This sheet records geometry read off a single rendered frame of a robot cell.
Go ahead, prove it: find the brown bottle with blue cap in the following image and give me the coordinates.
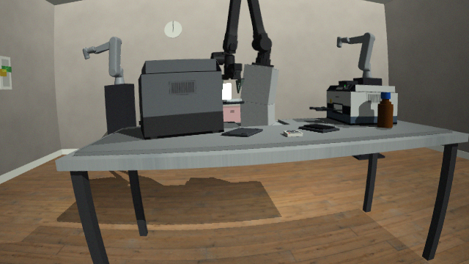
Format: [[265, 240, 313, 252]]
[[377, 92, 394, 128]]

